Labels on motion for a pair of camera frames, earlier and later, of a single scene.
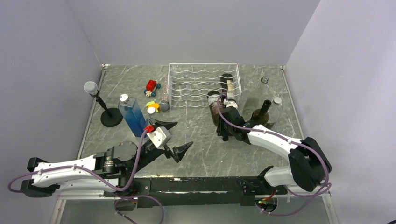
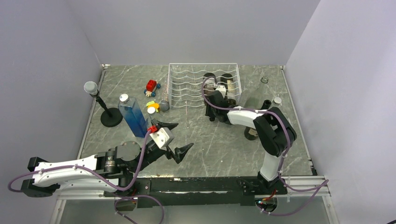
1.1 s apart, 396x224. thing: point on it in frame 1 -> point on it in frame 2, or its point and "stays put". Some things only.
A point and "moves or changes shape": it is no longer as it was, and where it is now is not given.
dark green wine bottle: x=213 y=97 moves or changes shape
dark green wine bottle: x=228 y=86 stays put
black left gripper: x=179 y=151 stays put
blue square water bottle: x=130 y=108 stays put
